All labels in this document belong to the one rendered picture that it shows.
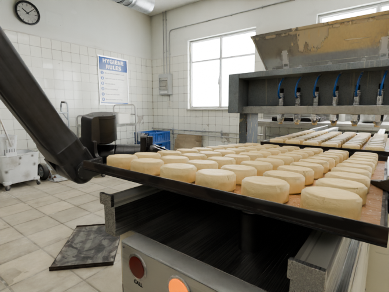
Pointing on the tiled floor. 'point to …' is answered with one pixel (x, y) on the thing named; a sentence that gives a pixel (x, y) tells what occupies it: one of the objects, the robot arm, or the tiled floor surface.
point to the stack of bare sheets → (87, 248)
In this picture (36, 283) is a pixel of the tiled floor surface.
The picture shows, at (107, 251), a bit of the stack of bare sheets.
